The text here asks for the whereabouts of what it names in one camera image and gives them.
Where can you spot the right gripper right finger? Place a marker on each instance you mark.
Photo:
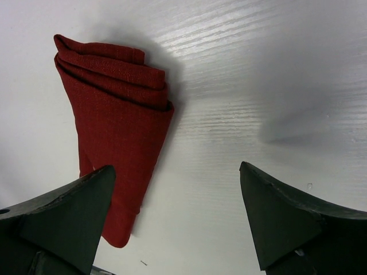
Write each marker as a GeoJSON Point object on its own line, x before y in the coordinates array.
{"type": "Point", "coordinates": [297, 233]}

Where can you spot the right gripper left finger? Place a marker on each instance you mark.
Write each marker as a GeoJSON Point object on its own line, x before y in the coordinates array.
{"type": "Point", "coordinates": [57, 232]}

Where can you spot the dark red cloth napkin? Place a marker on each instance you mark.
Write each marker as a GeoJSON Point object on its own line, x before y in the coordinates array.
{"type": "Point", "coordinates": [122, 116]}

